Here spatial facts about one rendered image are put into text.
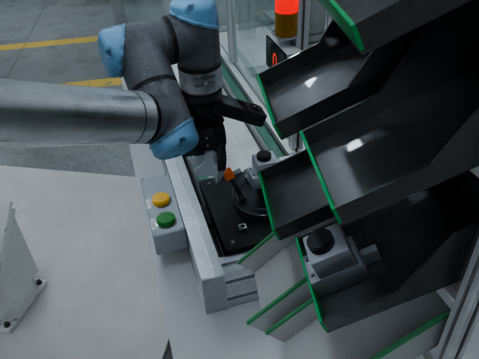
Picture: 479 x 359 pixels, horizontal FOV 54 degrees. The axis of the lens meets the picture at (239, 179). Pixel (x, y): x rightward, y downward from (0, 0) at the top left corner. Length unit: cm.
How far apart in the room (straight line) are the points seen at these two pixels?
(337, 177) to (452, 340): 22
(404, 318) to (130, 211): 77
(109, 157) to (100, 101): 243
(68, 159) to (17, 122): 256
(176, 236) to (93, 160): 206
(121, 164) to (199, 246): 202
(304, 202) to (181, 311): 42
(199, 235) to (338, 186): 57
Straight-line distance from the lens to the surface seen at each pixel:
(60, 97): 58
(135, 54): 74
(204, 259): 93
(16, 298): 105
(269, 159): 96
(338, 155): 50
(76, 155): 312
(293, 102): 59
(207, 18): 77
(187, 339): 95
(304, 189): 68
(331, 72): 61
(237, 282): 93
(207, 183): 109
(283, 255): 83
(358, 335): 69
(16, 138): 56
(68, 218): 126
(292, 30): 106
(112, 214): 123
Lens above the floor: 164
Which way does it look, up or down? 38 degrees down
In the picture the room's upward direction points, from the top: 3 degrees counter-clockwise
